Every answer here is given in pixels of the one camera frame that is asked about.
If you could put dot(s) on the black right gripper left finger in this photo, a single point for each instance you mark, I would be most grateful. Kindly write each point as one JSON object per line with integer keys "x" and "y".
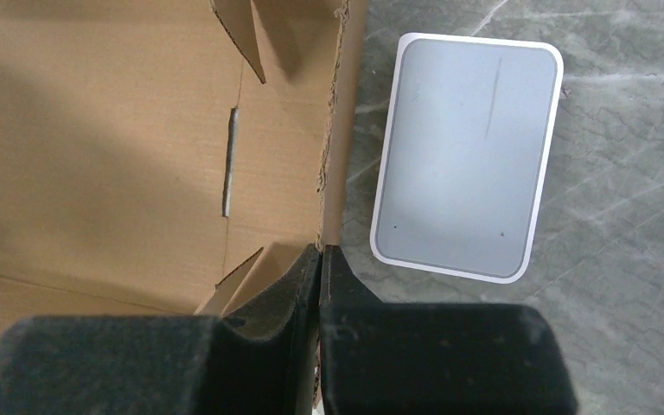
{"x": 258, "y": 359}

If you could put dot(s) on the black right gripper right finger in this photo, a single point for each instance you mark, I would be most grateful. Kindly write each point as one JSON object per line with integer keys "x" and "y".
{"x": 434, "y": 358}

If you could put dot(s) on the brown cardboard box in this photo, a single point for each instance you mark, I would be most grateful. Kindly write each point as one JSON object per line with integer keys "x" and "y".
{"x": 169, "y": 157}

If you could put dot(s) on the white grey router box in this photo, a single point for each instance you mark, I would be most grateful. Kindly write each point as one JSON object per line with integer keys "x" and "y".
{"x": 467, "y": 140}

